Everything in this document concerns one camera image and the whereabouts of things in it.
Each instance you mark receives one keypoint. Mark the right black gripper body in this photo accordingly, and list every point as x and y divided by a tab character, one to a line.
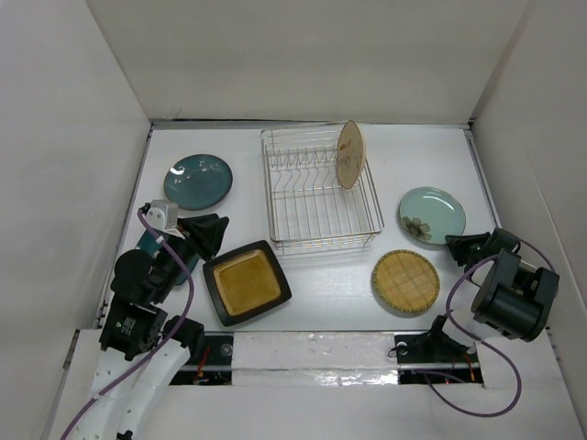
478	254

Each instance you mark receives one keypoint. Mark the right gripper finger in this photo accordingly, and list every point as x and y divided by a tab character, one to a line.
461	254
475	241

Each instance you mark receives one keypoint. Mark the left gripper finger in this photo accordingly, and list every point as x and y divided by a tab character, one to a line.
209	241
200	222

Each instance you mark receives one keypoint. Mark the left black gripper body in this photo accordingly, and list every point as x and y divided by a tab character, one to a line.
165	285

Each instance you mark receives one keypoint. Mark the light green flower plate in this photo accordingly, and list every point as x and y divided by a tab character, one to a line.
429	214

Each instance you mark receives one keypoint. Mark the beige floral round plate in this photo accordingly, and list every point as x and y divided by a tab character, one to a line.
351	155

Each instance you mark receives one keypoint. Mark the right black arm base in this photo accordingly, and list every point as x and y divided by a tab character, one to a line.
440	364

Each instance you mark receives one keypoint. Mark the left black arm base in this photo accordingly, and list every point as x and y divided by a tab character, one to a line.
213	366

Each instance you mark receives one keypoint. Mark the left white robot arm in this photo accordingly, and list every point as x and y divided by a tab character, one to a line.
141	346

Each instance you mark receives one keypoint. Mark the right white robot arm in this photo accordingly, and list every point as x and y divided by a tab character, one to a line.
513	300

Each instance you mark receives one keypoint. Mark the dark teal oval plate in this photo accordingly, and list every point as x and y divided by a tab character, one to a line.
163	264

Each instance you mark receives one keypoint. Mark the dark teal round plate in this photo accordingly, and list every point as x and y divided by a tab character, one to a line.
198	182

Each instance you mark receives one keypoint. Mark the woven bamboo round plate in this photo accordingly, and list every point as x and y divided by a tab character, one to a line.
406	281

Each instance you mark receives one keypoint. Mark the black square amber plate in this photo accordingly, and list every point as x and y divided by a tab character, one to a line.
246	282

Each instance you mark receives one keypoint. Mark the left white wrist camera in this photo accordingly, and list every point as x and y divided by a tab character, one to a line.
161	215

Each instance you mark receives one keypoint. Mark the silver wire dish rack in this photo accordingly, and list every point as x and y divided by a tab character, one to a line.
308	209

